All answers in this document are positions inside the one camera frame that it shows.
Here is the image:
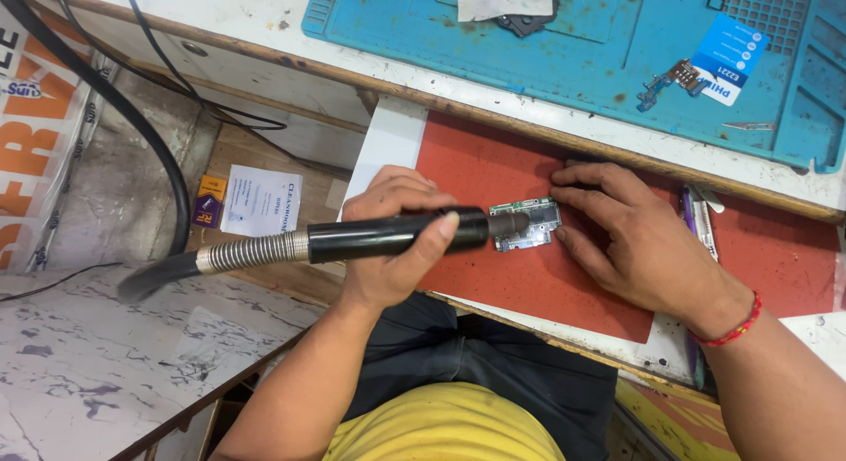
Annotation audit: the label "person's right hand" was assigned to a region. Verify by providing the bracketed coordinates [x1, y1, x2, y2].
[548, 160, 756, 338]

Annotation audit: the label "person's left hand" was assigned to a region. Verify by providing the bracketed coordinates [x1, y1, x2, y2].
[339, 165, 461, 311]

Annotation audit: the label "black hot air gun handle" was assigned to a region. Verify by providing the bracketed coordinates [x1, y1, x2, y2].
[118, 206, 531, 305]

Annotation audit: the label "green phone circuit board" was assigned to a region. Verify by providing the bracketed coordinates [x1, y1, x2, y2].
[489, 197, 563, 253]

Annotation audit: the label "purple pen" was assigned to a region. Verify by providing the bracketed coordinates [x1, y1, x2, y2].
[680, 186, 707, 390]

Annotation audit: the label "white pen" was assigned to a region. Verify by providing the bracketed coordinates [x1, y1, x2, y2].
[690, 185, 720, 262]

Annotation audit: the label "white pull-out shelf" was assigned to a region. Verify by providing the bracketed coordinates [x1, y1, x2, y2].
[336, 95, 846, 388]

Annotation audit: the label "white wipes packet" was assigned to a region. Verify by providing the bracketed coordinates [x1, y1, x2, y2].
[219, 164, 304, 239]

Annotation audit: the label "red silicone work mat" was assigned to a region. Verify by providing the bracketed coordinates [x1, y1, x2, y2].
[414, 111, 842, 345]

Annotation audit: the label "dark trousers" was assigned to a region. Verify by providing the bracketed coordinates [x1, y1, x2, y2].
[341, 291, 619, 461]

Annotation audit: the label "yellow shirt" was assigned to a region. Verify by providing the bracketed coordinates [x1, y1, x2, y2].
[322, 381, 567, 461]

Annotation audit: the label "yellow and red banner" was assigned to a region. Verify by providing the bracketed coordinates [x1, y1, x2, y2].
[615, 378, 742, 461]

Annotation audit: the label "small blue flex circuit part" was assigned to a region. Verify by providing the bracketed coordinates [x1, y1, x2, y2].
[636, 58, 712, 113]

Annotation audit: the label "purple and orange packet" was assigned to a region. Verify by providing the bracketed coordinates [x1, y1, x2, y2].
[191, 175, 228, 230]

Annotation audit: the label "blue repair mat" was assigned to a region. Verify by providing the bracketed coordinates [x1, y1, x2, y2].
[301, 0, 846, 175]

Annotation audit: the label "blue and white card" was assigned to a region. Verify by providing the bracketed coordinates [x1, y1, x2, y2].
[689, 13, 772, 108]

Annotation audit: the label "white paper sheet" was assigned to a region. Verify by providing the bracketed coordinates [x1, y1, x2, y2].
[456, 0, 554, 23]

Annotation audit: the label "marble pattern board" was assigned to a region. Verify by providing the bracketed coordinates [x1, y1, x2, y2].
[0, 264, 326, 461]

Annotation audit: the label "orange and white banner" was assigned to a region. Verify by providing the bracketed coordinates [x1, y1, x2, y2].
[0, 4, 119, 274]

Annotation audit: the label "red thread bracelet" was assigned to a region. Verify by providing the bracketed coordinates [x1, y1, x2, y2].
[687, 290, 763, 348]

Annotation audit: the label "black phone frame part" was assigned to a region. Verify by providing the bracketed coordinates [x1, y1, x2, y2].
[494, 11, 564, 38]

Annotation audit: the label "thin black cables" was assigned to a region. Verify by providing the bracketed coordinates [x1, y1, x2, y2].
[54, 0, 289, 133]

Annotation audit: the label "thick black hose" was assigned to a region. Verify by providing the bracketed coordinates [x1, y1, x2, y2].
[0, 0, 193, 258]

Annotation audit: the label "thin black cable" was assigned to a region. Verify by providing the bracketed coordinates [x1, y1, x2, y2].
[0, 261, 124, 304]

